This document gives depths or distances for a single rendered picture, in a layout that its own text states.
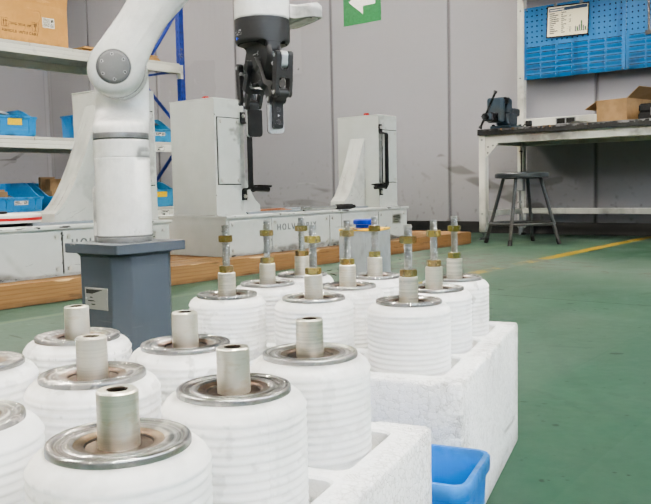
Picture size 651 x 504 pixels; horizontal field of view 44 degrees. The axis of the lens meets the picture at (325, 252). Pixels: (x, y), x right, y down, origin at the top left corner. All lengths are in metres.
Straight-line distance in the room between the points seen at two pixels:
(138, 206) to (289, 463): 0.89
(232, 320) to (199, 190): 2.78
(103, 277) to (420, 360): 0.64
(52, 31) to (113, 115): 5.03
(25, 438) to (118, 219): 0.89
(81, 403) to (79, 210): 2.76
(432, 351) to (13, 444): 0.52
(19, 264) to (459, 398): 2.31
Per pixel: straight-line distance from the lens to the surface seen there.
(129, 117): 1.39
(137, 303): 1.34
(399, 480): 0.63
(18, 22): 6.25
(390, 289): 1.14
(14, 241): 2.97
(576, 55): 6.11
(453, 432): 0.86
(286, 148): 7.66
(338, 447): 0.62
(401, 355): 0.89
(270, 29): 1.09
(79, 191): 3.31
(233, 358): 0.52
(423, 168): 6.76
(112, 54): 1.36
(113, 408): 0.43
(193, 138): 3.76
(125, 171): 1.35
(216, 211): 3.65
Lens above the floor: 0.38
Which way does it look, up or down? 5 degrees down
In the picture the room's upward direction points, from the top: 1 degrees counter-clockwise
